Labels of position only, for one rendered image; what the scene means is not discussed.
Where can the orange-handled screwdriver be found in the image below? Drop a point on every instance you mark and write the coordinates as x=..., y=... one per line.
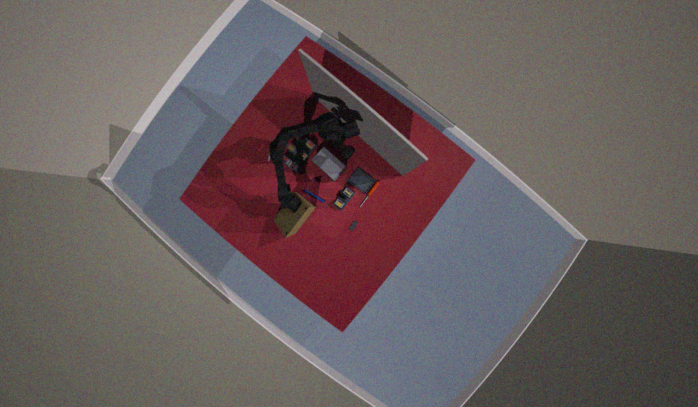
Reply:
x=371, y=190

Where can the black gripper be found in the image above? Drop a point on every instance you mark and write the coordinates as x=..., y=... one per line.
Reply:
x=348, y=150

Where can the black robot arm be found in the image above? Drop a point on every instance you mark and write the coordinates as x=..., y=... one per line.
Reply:
x=333, y=129

